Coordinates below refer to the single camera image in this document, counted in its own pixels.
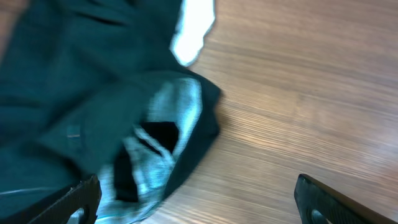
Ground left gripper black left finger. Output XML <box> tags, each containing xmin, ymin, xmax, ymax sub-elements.
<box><xmin>28</xmin><ymin>174</ymin><xmax>102</xmax><ymax>224</ymax></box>

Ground white garment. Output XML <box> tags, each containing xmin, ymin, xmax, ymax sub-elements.
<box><xmin>170</xmin><ymin>0</ymin><xmax>216</xmax><ymax>67</ymax></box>

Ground black shorts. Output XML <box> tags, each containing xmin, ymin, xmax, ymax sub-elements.
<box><xmin>1</xmin><ymin>0</ymin><xmax>221</xmax><ymax>223</ymax></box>

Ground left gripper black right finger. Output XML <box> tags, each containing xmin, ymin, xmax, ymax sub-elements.
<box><xmin>294</xmin><ymin>174</ymin><xmax>397</xmax><ymax>224</ymax></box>

